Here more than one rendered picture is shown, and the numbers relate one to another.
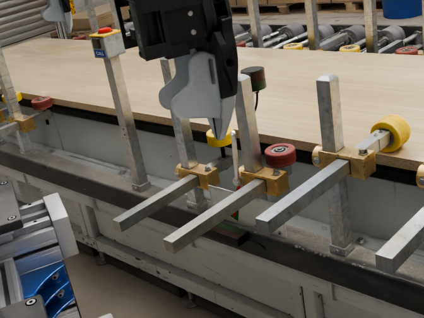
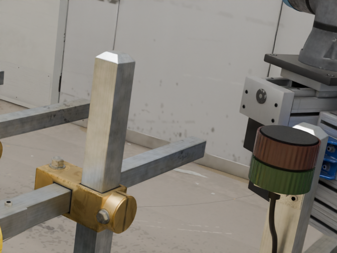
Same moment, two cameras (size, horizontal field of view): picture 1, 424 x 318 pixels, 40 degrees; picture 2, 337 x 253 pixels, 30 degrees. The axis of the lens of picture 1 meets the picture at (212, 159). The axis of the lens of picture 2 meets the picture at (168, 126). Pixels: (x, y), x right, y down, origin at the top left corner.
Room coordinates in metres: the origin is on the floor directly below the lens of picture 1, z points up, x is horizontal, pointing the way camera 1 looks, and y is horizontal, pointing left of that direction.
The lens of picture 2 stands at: (1.94, -0.40, 1.29)
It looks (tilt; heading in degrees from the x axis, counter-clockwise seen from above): 17 degrees down; 164
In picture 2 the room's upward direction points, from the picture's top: 9 degrees clockwise
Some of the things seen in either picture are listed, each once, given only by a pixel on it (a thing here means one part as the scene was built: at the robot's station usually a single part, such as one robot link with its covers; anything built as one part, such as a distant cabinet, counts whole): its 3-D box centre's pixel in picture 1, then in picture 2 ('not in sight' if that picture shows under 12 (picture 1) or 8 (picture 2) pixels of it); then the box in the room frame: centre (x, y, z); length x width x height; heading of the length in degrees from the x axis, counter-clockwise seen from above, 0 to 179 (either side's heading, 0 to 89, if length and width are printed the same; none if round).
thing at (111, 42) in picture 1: (108, 45); not in sight; (1.76, 0.24, 1.18); 0.07 x 0.07 x 0.08; 43
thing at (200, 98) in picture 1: (201, 101); not in sight; (0.51, 0.00, 1.35); 0.06 x 0.03 x 0.09; 109
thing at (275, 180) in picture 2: (253, 83); (281, 171); (1.42, -0.14, 1.09); 0.06 x 0.06 x 0.02
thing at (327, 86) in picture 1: (335, 175); (94, 232); (1.21, -0.27, 0.90); 0.04 x 0.04 x 0.48; 43
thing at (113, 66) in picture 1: (126, 125); not in sight; (1.77, 0.25, 0.93); 0.05 x 0.05 x 0.45; 43
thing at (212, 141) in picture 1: (222, 147); not in sight; (1.61, -0.04, 0.85); 0.08 x 0.08 x 0.11
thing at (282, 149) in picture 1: (281, 167); not in sight; (1.40, -0.18, 0.85); 0.08 x 0.08 x 0.11
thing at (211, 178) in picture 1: (196, 175); not in sight; (1.56, 0.05, 0.81); 0.14 x 0.06 x 0.05; 43
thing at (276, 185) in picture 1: (262, 178); not in sight; (1.38, -0.12, 0.85); 0.14 x 0.06 x 0.05; 43
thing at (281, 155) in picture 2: (252, 74); (286, 146); (1.42, -0.14, 1.11); 0.06 x 0.06 x 0.02
